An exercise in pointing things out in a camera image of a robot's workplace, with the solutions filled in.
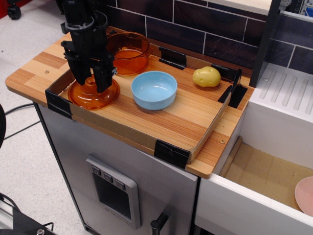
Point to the light blue bowl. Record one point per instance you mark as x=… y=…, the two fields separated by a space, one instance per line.
x=154 y=90

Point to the white toy sink unit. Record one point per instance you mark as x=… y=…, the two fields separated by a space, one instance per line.
x=252 y=189

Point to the orange transparent pot lid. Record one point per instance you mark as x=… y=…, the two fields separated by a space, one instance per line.
x=87 y=97

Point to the black dishwasher door handle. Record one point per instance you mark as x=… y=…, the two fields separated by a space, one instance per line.
x=157 y=225

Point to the orange transparent pot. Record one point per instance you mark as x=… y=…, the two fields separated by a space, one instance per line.
x=131 y=52

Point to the cardboard fence with black tape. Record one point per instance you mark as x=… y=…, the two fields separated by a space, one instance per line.
x=196 y=132

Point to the yellow toy potato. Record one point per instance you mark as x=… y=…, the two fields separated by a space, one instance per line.
x=207 y=77

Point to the black equipment with cables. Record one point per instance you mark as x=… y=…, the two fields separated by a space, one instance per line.
x=14 y=222

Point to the black caster wheel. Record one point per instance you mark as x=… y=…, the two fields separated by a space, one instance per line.
x=13 y=11

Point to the pink plate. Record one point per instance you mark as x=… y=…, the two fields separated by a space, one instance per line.
x=304 y=195

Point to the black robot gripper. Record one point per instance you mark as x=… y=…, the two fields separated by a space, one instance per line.
x=87 y=27

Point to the grey toy dishwasher cabinet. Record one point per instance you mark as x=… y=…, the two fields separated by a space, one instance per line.
x=116 y=188

